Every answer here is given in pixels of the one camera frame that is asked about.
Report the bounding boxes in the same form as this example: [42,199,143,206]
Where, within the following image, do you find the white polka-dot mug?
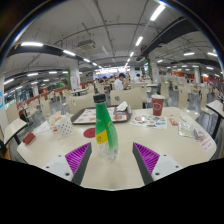
[53,114,74,136]

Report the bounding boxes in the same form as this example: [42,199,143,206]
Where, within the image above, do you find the small red case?
[22,132,36,145]

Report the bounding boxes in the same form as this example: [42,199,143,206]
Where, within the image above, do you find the red paper cup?
[150,94,166,117]

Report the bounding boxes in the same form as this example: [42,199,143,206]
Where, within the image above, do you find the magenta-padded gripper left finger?
[41,142,92,186]

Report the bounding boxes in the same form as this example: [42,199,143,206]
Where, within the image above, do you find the green plastic drink bottle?
[93,93,120,162]

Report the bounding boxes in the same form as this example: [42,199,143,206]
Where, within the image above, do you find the small red packet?
[168,117,179,127]

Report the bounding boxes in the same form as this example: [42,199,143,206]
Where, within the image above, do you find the dark food tray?
[70,105,133,125]

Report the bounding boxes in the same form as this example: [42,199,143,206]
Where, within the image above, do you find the red-print table notice sticker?
[197,133,217,153]

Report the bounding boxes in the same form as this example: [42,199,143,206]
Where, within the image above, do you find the colourful sticker leaflet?
[129,113,168,131]

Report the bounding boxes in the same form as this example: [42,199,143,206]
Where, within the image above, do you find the person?
[113,72,129,92]
[133,73,143,84]

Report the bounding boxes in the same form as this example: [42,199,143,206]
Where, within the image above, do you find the ceiling air conditioner unit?
[77,39,97,52]

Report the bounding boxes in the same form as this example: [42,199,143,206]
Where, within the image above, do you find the ceiling lights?
[3,3,224,84]

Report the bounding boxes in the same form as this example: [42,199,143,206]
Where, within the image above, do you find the flat round red coaster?
[83,127,97,139]

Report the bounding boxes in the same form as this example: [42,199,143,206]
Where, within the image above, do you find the beige canteen chairs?
[4,79,214,124]

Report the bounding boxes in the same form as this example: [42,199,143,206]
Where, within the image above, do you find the white crumpled napkin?
[115,100,129,112]

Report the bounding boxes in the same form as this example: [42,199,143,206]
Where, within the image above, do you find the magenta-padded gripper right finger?
[132,142,184,186]

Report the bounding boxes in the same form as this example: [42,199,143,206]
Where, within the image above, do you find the beige table with black leg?
[205,99,224,141]

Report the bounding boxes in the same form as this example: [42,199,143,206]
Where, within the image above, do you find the plastic bag with food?
[33,111,73,134]

